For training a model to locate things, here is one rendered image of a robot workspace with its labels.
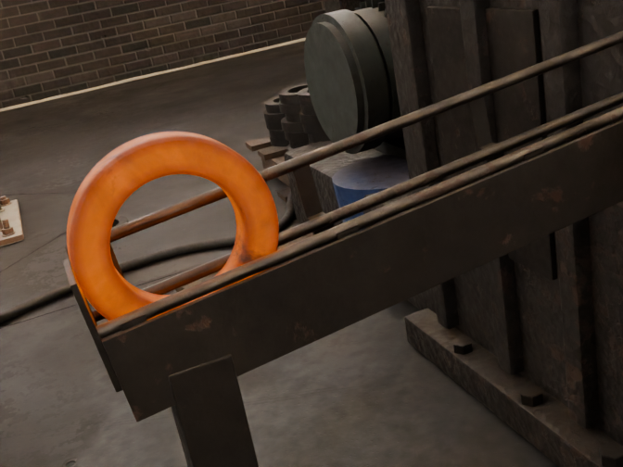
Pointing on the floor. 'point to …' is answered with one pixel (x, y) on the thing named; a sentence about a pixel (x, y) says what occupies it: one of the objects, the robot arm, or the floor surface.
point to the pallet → (287, 129)
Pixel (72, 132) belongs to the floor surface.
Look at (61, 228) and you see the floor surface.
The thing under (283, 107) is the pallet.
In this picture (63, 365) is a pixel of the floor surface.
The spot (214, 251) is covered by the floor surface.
